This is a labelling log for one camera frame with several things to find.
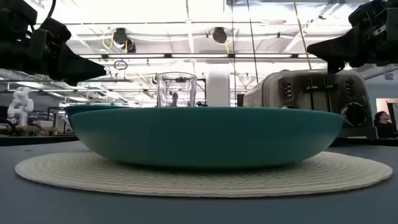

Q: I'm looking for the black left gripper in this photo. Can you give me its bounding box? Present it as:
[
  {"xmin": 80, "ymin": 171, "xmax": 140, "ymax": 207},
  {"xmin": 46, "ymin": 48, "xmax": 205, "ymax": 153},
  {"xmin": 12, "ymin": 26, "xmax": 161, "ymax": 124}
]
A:
[{"xmin": 29, "ymin": 17, "xmax": 107, "ymax": 87}]

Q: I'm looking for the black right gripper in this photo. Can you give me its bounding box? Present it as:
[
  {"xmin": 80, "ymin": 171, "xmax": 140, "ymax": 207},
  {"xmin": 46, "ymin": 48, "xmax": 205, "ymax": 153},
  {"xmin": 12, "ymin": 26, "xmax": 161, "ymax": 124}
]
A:
[{"xmin": 307, "ymin": 0, "xmax": 398, "ymax": 74}]

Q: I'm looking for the teal bowl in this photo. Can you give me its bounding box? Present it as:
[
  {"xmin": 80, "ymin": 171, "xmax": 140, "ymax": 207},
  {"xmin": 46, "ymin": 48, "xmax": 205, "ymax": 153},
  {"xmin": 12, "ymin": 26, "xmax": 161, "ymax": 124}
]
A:
[{"xmin": 64, "ymin": 105, "xmax": 131, "ymax": 124}]

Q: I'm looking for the silver four-slot toaster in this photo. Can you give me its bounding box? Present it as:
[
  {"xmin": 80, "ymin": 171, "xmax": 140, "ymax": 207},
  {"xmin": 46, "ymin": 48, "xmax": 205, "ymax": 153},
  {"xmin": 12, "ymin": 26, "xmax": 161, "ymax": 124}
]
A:
[{"xmin": 243, "ymin": 68, "xmax": 379, "ymax": 140}]

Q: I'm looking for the white robot figure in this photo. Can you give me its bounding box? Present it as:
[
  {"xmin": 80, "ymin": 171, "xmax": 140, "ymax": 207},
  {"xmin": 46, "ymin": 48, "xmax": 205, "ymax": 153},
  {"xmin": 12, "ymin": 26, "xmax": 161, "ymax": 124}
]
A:
[{"xmin": 6, "ymin": 86, "xmax": 34, "ymax": 127}]

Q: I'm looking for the background workbench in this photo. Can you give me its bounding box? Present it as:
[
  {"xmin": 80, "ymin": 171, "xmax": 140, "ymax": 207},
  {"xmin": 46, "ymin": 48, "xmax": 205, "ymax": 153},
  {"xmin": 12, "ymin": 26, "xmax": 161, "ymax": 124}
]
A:
[{"xmin": 0, "ymin": 105, "xmax": 73, "ymax": 138}]

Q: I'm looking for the clear drinking glass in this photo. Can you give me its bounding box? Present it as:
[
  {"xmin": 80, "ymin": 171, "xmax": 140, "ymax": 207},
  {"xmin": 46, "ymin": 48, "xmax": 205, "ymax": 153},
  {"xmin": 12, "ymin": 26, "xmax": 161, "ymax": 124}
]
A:
[{"xmin": 156, "ymin": 72, "xmax": 198, "ymax": 108}]

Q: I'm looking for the white round pillar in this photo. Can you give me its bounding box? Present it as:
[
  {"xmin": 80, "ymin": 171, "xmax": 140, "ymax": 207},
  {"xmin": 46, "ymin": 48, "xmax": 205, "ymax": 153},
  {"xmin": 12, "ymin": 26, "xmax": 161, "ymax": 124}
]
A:
[{"xmin": 206, "ymin": 68, "xmax": 231, "ymax": 108}]

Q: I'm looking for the teal plate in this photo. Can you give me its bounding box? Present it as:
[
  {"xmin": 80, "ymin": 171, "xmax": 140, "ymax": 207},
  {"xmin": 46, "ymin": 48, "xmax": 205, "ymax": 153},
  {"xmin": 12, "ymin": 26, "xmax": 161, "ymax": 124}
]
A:
[{"xmin": 70, "ymin": 106, "xmax": 345, "ymax": 170}]

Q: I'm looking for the round white woven placemat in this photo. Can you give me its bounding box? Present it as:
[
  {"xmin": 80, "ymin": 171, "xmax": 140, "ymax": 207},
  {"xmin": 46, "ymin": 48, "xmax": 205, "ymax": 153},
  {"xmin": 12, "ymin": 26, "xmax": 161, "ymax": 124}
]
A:
[{"xmin": 14, "ymin": 151, "xmax": 394, "ymax": 199}]

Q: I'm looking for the yellow cable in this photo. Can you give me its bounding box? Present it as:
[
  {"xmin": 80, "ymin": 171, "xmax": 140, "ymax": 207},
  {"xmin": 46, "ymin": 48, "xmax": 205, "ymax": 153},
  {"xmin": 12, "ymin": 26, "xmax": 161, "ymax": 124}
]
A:
[{"xmin": 293, "ymin": 0, "xmax": 313, "ymax": 70}]

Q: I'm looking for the black ceiling cable reel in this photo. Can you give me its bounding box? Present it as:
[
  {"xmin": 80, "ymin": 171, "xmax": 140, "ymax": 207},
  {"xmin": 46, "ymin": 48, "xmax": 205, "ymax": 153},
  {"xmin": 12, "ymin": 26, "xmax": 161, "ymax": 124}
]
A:
[
  {"xmin": 211, "ymin": 27, "xmax": 228, "ymax": 44},
  {"xmin": 112, "ymin": 27, "xmax": 137, "ymax": 54}
]

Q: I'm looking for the black hanging cable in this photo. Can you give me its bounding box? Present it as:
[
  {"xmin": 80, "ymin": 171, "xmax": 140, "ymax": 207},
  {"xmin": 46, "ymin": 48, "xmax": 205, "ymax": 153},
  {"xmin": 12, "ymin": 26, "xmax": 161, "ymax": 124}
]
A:
[{"xmin": 246, "ymin": 0, "xmax": 259, "ymax": 84}]

